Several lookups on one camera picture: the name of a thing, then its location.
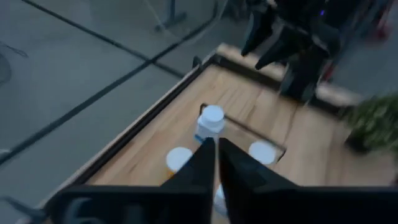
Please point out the black table clamp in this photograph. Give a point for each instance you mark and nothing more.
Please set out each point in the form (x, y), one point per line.
(196, 62)

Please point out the wooden shelf with black legs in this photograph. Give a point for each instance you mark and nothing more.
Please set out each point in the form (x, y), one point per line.
(236, 137)

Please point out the orange pill bottle white cap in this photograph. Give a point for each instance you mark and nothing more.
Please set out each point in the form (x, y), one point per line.
(178, 158)
(262, 152)

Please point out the black aluminium table frame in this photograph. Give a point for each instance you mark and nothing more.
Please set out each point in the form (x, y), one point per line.
(140, 123)

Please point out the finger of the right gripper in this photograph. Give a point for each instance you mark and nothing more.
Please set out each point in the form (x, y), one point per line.
(289, 46)
(261, 28)

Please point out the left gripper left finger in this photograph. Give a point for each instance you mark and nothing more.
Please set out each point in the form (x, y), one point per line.
(199, 174)

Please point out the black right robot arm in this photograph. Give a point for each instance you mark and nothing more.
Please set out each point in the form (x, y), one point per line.
(304, 81)

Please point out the green potted plant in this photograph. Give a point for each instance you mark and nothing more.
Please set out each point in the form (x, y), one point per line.
(376, 121)

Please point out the grey desk leg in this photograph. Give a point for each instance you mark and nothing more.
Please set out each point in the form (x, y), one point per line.
(171, 12)

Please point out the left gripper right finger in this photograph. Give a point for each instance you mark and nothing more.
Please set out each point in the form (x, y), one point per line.
(242, 174)

